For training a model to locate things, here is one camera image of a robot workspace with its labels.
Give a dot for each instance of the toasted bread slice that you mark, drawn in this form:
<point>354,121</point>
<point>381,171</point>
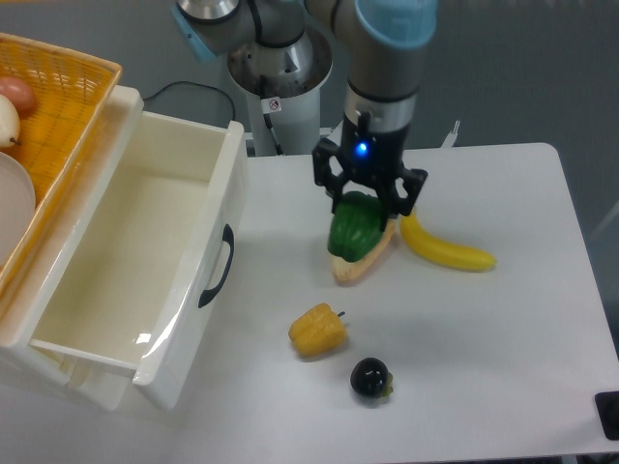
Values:
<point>345,272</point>

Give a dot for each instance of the red onion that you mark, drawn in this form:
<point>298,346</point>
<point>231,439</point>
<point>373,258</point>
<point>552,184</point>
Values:
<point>19,93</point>

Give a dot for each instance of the white open upper drawer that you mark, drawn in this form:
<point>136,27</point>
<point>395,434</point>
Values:
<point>127,301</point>

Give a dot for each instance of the yellow bell pepper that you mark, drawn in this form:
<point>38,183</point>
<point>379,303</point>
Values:
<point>317,332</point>

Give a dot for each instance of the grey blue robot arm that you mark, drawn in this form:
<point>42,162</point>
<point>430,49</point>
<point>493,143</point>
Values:
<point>385,42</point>

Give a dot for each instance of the white onion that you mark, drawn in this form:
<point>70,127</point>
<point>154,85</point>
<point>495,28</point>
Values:
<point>10,123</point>

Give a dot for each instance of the yellow banana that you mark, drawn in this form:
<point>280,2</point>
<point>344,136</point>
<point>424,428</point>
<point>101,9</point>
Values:
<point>441,252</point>

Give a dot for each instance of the white drawer cabinet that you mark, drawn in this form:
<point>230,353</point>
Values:
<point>42,370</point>

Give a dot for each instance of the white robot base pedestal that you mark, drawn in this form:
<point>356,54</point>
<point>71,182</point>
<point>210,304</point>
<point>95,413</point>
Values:
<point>282,88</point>

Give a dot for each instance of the dark purple mangosteen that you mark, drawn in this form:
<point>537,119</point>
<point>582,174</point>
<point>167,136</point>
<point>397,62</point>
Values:
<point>371,378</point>

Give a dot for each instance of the white plate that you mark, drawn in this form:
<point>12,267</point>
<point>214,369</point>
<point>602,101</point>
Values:
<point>18,203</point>

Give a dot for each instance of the green bell pepper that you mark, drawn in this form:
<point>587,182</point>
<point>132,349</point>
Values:
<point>356,226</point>

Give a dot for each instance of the black device at edge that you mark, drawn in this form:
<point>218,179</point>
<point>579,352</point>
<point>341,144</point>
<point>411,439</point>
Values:
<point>607,403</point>

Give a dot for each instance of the orange woven basket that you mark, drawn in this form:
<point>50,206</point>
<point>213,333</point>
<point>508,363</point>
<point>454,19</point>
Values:
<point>72,89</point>

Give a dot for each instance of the black drawer handle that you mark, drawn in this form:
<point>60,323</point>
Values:
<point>221,271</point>

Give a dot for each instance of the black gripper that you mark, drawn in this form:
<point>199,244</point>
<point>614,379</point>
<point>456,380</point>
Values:
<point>366,155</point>

